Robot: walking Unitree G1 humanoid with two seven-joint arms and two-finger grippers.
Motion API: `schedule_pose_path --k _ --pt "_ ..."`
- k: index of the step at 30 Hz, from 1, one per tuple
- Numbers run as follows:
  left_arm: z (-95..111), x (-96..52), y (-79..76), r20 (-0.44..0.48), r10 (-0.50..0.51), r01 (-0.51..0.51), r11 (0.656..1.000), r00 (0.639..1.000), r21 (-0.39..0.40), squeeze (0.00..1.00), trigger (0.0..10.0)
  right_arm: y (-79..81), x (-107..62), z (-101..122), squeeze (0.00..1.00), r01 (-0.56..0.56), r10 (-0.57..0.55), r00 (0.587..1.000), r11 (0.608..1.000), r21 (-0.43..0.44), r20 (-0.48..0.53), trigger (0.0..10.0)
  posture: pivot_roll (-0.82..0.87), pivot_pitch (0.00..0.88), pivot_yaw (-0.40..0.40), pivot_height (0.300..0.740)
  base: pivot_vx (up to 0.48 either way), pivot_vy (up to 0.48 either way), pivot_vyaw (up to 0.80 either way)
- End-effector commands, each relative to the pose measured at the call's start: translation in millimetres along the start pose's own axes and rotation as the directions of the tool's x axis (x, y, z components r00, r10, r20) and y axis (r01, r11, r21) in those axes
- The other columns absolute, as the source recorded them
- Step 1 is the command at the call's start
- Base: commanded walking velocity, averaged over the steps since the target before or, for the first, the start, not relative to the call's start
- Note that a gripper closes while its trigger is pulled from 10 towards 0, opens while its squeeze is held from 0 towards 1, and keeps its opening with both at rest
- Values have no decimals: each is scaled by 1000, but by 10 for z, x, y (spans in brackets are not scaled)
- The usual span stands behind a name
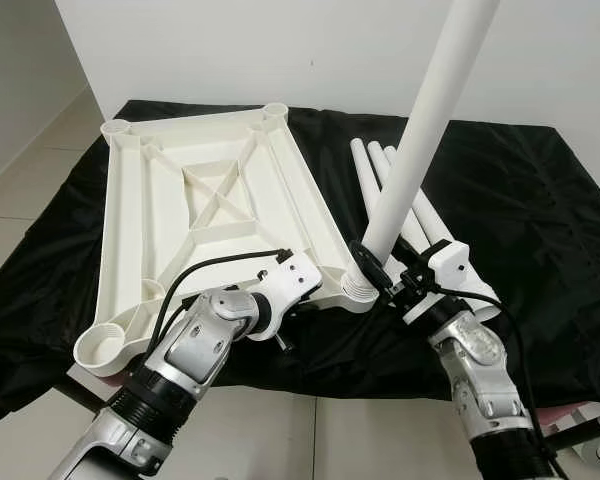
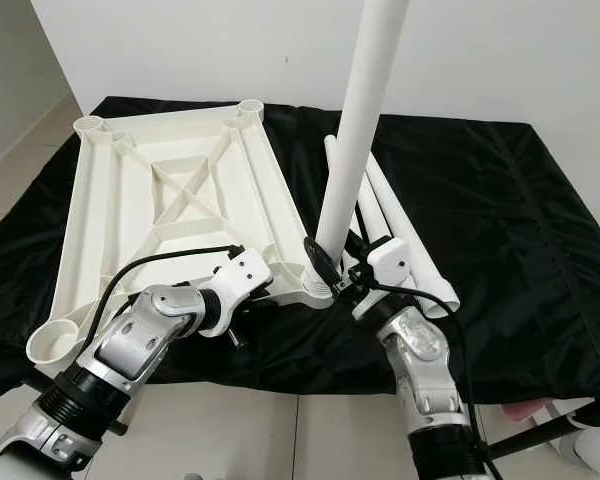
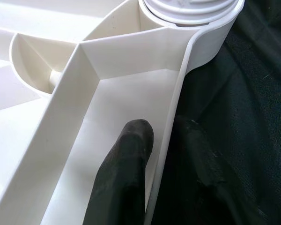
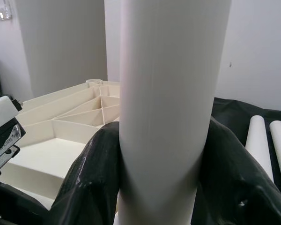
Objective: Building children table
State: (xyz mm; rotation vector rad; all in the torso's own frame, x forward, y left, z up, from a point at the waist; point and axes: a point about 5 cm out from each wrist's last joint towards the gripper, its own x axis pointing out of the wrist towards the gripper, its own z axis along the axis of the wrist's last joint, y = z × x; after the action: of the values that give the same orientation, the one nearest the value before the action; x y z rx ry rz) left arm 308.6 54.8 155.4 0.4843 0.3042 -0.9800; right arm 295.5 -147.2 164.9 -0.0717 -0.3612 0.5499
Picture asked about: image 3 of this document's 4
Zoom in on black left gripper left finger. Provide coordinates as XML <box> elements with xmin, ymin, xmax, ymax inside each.
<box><xmin>83</xmin><ymin>119</ymin><xmax>154</xmax><ymax>225</ymax></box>

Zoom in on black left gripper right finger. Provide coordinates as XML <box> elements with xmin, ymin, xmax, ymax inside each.
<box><xmin>168</xmin><ymin>114</ymin><xmax>270</xmax><ymax>225</ymax></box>

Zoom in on white plastic children table top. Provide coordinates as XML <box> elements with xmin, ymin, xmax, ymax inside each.
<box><xmin>0</xmin><ymin>0</ymin><xmax>245</xmax><ymax>225</ymax></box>

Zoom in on white plastic table leg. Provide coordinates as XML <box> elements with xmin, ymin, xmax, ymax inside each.
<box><xmin>141</xmin><ymin>0</ymin><xmax>239</xmax><ymax>26</ymax></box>

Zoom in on black tablecloth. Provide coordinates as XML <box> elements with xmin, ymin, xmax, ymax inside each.
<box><xmin>152</xmin><ymin>0</ymin><xmax>281</xmax><ymax>225</ymax></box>

